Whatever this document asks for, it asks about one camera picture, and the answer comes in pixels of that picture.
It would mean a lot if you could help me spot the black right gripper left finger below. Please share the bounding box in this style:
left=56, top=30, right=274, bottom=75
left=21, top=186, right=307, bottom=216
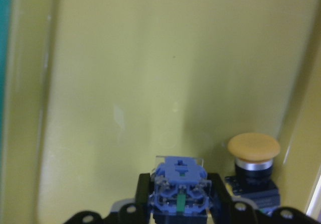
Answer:
left=134, top=173, right=151, bottom=208

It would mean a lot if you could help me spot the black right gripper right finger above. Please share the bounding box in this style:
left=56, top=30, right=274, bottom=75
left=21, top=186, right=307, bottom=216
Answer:
left=208, top=173, right=233, bottom=224

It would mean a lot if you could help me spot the yellow push button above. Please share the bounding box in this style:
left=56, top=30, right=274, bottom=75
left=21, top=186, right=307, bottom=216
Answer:
left=225, top=133, right=280, bottom=215
left=149, top=156, right=212, bottom=223

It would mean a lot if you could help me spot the yellow plastic tray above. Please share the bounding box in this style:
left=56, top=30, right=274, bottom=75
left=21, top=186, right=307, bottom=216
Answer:
left=1, top=0, right=320, bottom=223

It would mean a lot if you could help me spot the green plastic tray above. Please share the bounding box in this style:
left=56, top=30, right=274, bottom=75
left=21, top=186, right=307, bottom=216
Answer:
left=0, top=0, right=13, bottom=144

